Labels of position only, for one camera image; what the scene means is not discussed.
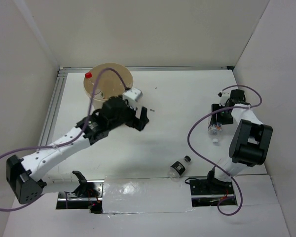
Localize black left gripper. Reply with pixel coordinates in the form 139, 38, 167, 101
107, 99, 148, 130

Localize blue-orange label white-cap bottle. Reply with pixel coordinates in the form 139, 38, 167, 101
208, 118, 222, 146

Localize large red-label water bottle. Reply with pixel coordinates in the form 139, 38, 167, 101
83, 72, 107, 100

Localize black-label black-cap bottle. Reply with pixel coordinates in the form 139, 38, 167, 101
168, 156, 191, 182

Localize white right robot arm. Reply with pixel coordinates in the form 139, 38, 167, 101
205, 89, 273, 194

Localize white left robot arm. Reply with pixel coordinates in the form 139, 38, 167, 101
6, 96, 149, 204

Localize beige round plastic bin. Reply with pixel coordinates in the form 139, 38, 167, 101
83, 63, 133, 109

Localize white taped cover sheet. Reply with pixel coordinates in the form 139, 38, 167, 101
102, 178, 194, 214

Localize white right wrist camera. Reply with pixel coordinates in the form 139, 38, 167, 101
218, 91, 230, 107

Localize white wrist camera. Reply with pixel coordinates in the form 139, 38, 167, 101
218, 91, 230, 107
122, 87, 143, 111

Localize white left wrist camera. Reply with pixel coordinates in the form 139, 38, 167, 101
122, 87, 143, 111

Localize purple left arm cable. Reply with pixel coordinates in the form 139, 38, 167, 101
0, 68, 130, 212

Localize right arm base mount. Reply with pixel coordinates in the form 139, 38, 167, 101
185, 170, 237, 207

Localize aluminium frame rail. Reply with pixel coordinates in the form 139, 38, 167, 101
29, 65, 235, 179

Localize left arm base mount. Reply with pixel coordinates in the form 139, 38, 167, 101
56, 171, 104, 214

